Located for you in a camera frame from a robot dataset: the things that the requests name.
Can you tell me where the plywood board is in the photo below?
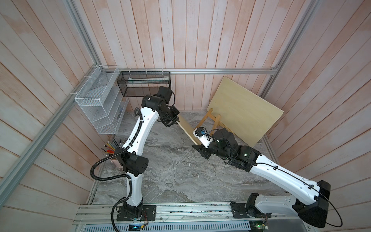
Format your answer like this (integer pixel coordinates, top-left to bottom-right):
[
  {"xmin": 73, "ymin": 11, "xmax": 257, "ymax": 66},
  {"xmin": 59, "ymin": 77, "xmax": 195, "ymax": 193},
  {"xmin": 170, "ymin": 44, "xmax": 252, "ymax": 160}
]
[
  {"xmin": 207, "ymin": 77, "xmax": 284, "ymax": 147},
  {"xmin": 177, "ymin": 114, "xmax": 202, "ymax": 145}
]

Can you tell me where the wooden easel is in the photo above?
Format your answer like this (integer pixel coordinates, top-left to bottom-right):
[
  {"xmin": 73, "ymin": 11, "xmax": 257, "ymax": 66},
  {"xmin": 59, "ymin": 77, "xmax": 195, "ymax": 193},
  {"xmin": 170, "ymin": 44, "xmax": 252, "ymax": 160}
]
[{"xmin": 193, "ymin": 108, "xmax": 221, "ymax": 133}]

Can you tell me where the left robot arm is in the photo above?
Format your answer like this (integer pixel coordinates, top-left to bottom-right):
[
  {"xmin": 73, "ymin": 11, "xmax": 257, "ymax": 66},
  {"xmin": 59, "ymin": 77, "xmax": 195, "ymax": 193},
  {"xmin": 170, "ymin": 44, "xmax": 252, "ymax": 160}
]
[{"xmin": 117, "ymin": 86, "xmax": 179, "ymax": 218}]

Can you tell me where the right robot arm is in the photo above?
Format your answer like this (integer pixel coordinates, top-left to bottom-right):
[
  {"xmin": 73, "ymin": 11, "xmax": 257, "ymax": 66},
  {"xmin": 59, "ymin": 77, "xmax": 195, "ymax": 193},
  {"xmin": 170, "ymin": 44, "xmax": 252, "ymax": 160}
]
[{"xmin": 193, "ymin": 127, "xmax": 331, "ymax": 228}]

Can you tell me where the black mesh basket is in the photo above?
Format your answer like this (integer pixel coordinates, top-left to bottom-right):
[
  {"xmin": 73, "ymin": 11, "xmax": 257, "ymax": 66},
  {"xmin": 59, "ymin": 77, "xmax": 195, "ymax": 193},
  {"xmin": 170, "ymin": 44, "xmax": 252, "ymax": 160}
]
[{"xmin": 117, "ymin": 71, "xmax": 172, "ymax": 97}]

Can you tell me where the cup of coloured pencils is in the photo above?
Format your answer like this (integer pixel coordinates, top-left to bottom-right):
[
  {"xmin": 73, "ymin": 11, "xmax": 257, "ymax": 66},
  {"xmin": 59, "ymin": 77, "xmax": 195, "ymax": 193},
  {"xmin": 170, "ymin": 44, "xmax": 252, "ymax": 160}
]
[{"xmin": 98, "ymin": 143, "xmax": 130, "ymax": 166}]

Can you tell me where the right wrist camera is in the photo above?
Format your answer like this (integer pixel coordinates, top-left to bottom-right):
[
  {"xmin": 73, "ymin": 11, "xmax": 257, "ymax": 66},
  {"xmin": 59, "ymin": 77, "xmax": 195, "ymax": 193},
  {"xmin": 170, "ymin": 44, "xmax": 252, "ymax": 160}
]
[{"xmin": 193, "ymin": 127, "xmax": 214, "ymax": 148}]

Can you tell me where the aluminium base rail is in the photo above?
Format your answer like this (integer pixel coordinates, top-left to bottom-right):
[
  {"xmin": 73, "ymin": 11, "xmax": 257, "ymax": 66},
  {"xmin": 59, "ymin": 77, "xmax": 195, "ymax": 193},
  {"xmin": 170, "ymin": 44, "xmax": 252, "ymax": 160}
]
[{"xmin": 73, "ymin": 202, "xmax": 299, "ymax": 225}]

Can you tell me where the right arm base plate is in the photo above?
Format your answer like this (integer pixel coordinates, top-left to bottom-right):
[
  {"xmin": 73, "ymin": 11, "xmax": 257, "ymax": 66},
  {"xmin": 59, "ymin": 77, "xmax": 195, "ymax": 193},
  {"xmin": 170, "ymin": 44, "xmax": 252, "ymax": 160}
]
[{"xmin": 230, "ymin": 202, "xmax": 271, "ymax": 219}]

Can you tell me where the white wire mesh shelf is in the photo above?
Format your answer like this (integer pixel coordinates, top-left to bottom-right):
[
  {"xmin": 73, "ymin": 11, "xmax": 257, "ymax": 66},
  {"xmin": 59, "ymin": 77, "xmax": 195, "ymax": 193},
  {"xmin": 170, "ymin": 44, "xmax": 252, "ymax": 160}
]
[{"xmin": 75, "ymin": 65, "xmax": 128, "ymax": 134}]

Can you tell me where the aluminium frame horizontal bar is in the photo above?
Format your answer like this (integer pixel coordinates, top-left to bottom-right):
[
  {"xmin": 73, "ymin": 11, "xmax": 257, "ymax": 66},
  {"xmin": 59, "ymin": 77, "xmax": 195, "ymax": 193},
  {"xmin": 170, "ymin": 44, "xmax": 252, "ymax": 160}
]
[{"xmin": 118, "ymin": 68, "xmax": 278, "ymax": 75}]

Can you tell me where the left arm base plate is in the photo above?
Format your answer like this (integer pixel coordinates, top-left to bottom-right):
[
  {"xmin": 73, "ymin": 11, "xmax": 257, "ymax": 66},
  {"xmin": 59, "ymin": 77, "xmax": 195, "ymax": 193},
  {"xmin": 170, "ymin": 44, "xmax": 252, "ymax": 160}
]
[{"xmin": 117, "ymin": 205, "xmax": 157, "ymax": 221}]

